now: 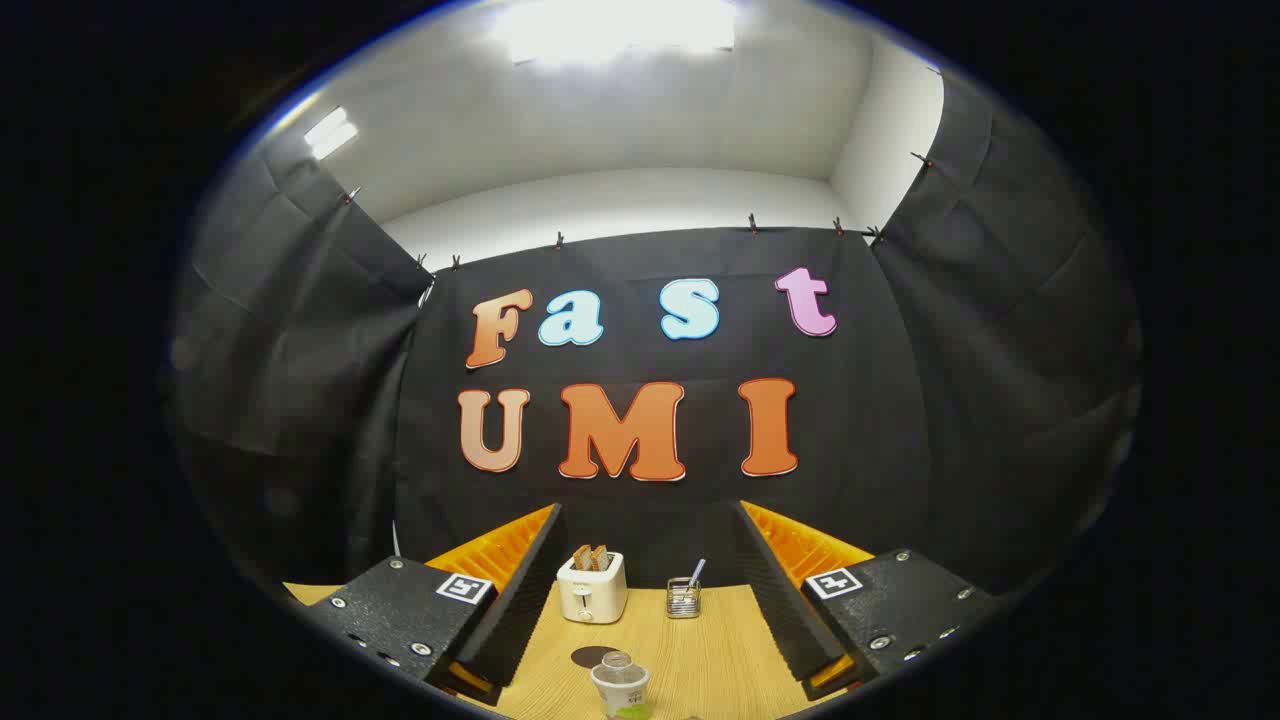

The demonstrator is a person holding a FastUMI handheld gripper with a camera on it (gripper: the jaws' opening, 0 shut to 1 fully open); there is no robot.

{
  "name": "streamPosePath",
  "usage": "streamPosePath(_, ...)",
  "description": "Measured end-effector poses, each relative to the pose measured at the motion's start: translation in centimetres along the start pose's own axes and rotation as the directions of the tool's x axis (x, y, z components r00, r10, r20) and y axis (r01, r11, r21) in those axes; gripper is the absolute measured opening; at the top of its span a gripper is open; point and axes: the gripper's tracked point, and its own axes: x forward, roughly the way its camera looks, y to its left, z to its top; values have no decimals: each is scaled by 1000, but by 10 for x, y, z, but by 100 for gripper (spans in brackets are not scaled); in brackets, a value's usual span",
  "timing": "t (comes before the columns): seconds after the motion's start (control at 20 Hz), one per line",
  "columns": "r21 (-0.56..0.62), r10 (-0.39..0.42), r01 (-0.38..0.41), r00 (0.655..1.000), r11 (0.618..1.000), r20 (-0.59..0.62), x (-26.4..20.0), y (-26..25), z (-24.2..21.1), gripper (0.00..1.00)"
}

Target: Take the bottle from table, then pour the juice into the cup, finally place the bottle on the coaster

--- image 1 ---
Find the small ceiling light panel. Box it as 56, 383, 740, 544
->
303, 107, 359, 161

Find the small cream toaster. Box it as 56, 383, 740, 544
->
557, 552, 629, 625

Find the clear plastic juice bottle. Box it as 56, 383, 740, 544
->
590, 651, 651, 720

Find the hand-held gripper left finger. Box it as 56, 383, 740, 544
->
300, 503, 569, 707

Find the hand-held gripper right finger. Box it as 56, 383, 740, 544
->
733, 500, 1001, 701

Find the large ceiling light panel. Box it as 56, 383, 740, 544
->
495, 0, 736, 63

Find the wooden table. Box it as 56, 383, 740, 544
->
283, 580, 871, 720

